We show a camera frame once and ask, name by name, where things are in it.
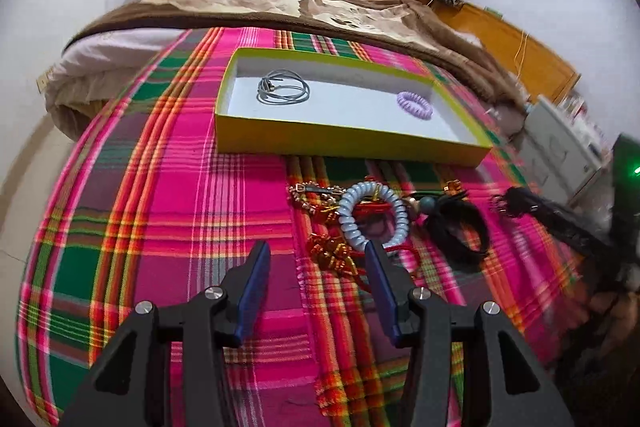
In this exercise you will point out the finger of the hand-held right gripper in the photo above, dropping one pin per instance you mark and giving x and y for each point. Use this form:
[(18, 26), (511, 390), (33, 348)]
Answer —
[(550, 219)]

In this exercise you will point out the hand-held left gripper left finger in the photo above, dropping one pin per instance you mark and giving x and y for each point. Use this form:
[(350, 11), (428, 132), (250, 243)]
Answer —
[(252, 287)]

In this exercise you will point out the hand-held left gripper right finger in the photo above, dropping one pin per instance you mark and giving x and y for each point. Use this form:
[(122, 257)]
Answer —
[(380, 287)]

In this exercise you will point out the yellow-green cardboard box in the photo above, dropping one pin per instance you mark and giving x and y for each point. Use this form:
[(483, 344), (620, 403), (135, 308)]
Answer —
[(350, 82)]

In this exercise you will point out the white drawer cabinet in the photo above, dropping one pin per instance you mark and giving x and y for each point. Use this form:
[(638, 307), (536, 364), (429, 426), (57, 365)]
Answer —
[(560, 147)]

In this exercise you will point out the pink green plaid cloth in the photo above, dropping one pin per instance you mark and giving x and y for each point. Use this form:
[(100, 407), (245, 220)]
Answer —
[(175, 207)]

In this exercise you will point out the wooden headboard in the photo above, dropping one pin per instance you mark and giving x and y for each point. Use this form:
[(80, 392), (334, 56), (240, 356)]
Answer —
[(500, 42)]

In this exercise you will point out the white bed sheet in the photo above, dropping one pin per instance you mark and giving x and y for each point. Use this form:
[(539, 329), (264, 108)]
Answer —
[(100, 57)]

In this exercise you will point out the brown fleece blanket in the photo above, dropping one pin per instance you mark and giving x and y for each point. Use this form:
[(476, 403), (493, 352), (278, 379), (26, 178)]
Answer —
[(250, 7)]

